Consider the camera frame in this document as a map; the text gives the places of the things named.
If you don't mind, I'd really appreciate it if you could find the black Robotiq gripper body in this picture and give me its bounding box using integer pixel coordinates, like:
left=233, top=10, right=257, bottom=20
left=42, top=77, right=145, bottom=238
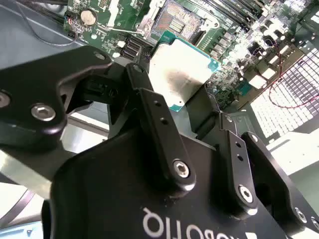
left=49, top=124, right=301, bottom=239

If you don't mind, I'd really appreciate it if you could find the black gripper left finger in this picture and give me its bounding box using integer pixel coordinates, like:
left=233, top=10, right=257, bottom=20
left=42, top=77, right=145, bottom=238
left=0, top=46, right=197, bottom=197

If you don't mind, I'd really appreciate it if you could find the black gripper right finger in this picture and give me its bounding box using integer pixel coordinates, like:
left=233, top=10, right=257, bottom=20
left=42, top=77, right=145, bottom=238
left=185, top=84, right=319, bottom=239

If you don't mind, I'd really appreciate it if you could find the silver green CPU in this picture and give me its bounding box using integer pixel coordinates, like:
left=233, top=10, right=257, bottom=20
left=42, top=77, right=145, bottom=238
left=149, top=31, right=222, bottom=113

